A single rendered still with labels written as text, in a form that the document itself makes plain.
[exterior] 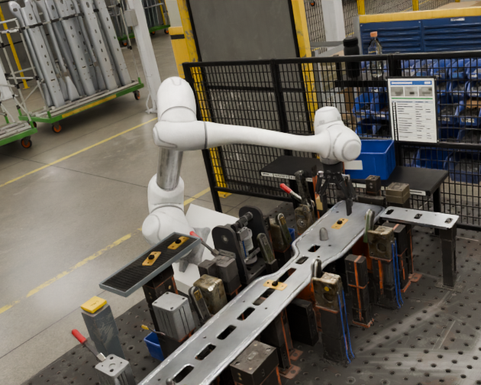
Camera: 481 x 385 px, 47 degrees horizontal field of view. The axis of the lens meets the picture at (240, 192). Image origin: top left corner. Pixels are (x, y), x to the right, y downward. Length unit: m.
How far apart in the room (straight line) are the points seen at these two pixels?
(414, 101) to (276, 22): 1.86
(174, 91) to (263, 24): 2.27
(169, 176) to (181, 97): 0.46
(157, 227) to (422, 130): 1.23
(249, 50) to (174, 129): 2.53
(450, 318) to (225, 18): 3.04
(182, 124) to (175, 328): 0.70
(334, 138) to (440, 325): 0.80
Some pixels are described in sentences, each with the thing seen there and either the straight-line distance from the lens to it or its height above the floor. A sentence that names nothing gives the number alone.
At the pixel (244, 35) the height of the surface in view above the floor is 1.47.
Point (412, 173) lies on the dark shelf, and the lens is 2.59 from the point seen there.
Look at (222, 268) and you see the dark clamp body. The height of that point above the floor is 1.07.
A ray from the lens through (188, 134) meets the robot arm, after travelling 1.95.
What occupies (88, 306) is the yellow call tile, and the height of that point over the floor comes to 1.16.
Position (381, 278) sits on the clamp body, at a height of 0.84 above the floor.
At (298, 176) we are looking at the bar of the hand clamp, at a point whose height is 1.20.
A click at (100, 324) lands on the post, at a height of 1.10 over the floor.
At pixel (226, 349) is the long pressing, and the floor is 1.00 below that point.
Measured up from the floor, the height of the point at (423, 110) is 1.30.
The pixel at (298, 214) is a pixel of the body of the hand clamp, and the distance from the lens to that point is 2.33.
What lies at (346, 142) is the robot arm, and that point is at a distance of 1.89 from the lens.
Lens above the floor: 2.08
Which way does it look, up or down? 23 degrees down
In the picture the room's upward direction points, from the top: 12 degrees counter-clockwise
